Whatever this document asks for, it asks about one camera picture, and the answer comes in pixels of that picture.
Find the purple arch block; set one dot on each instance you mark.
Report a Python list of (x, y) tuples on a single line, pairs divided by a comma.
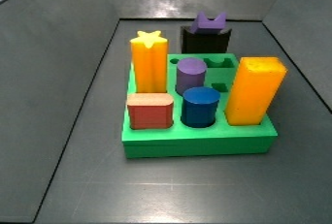
[(207, 26)]

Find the blue cylinder block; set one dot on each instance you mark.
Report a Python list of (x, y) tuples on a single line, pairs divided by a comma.
[(199, 106)]

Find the orange rectangular block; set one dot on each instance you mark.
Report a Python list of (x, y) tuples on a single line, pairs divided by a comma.
[(258, 76)]

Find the black arch fixture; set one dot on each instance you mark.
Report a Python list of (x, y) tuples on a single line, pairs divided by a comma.
[(203, 43)]

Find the red rounded square block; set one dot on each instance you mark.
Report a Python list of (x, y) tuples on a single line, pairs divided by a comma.
[(150, 110)]

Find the orange star block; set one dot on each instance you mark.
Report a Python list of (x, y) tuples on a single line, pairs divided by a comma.
[(148, 53)]

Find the purple cylinder block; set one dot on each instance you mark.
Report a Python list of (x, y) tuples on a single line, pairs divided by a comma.
[(190, 74)]

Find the green shape sorter base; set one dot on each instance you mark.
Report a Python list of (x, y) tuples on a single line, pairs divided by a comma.
[(217, 139)]

